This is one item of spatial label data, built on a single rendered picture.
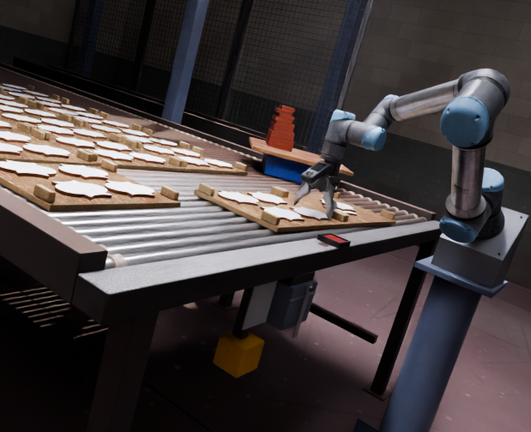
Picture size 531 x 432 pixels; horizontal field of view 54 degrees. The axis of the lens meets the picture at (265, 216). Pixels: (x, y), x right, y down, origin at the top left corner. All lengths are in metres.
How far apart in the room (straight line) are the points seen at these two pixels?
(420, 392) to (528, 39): 5.28
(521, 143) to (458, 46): 1.37
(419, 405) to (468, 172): 0.92
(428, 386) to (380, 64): 5.61
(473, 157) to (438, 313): 0.66
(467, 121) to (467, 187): 0.26
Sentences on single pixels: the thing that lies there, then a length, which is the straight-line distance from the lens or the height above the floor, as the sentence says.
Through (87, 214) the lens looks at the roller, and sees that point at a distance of 1.26.
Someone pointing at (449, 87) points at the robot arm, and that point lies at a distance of 1.61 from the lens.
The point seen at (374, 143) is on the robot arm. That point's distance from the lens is 1.68.
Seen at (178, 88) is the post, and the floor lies 1.17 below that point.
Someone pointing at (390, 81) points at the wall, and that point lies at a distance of 7.12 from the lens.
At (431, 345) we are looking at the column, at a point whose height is 0.60.
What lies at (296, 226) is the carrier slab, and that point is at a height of 0.93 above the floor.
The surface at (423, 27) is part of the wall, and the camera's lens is 7.14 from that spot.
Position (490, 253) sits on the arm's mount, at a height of 0.98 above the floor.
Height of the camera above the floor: 1.28
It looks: 12 degrees down
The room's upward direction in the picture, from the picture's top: 15 degrees clockwise
